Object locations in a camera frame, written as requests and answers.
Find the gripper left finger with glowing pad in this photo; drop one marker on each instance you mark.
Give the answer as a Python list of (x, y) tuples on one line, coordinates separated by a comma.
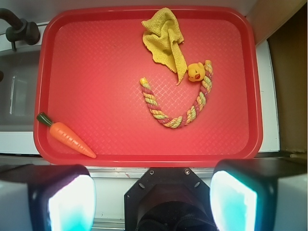
[(46, 198)]

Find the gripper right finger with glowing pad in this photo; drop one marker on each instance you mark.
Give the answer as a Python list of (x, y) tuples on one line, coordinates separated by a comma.
[(260, 194)]

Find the orange toy carrot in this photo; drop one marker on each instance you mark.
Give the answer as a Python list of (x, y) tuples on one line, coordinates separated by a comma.
[(66, 136)]

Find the grey sink basin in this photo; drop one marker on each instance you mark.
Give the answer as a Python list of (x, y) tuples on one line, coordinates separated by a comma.
[(19, 71)]

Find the yellow rubber duck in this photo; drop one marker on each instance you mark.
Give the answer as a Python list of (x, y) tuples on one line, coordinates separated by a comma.
[(196, 72)]

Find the red plastic tray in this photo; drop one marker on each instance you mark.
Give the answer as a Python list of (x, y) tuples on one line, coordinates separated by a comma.
[(90, 66)]

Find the dark metal faucet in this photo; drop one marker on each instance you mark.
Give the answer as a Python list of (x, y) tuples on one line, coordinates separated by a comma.
[(20, 29)]

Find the yellow knitted cloth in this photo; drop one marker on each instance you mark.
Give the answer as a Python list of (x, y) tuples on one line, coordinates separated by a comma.
[(162, 37)]

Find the multicolour twisted rope toy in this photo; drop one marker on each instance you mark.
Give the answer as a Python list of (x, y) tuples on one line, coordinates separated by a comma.
[(191, 114)]

